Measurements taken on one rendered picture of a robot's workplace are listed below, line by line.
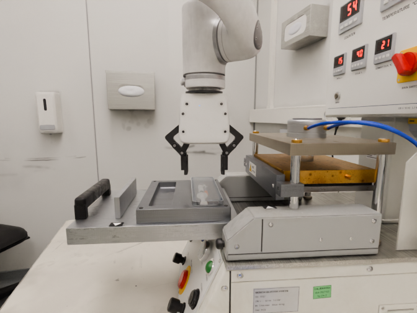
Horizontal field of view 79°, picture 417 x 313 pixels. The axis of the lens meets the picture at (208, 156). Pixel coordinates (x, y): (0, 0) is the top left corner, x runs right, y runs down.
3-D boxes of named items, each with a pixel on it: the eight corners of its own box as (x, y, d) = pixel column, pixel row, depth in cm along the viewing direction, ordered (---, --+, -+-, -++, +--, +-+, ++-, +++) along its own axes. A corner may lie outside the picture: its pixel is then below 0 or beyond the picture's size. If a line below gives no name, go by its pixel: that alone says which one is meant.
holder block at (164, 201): (217, 189, 64) (218, 179, 64) (231, 220, 45) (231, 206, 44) (152, 190, 63) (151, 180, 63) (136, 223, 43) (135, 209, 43)
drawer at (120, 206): (223, 201, 66) (224, 172, 65) (241, 243, 45) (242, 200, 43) (108, 204, 64) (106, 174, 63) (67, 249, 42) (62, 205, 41)
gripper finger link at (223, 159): (221, 143, 51) (221, 175, 52) (237, 143, 51) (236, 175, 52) (220, 141, 54) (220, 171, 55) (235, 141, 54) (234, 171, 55)
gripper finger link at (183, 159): (170, 143, 51) (171, 175, 52) (187, 143, 51) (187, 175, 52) (172, 141, 54) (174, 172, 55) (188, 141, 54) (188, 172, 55)
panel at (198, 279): (180, 258, 72) (208, 200, 70) (175, 356, 42) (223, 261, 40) (174, 255, 72) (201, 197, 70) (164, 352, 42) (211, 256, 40)
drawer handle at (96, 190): (111, 194, 60) (110, 177, 59) (86, 219, 45) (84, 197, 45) (102, 194, 60) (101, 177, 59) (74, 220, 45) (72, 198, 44)
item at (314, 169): (317, 168, 66) (319, 131, 65) (380, 193, 44) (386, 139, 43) (252, 169, 65) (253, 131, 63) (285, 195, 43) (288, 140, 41)
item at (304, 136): (334, 165, 70) (338, 117, 68) (448, 202, 39) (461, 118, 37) (248, 166, 68) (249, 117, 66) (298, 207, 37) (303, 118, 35)
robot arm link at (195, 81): (178, 72, 46) (179, 89, 47) (226, 72, 46) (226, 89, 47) (182, 79, 54) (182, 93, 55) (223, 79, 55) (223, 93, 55)
